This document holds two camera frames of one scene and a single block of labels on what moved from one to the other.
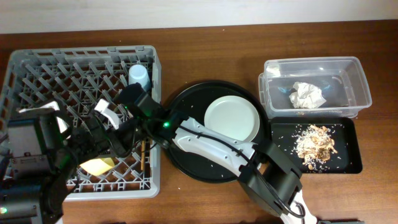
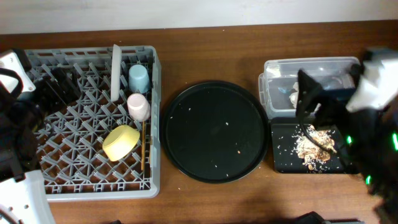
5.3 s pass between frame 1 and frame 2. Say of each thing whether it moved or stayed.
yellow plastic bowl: moved
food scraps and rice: stayed
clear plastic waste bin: stayed
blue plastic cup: stayed
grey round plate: moved
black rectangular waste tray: stayed
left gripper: moved
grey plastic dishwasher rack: stayed
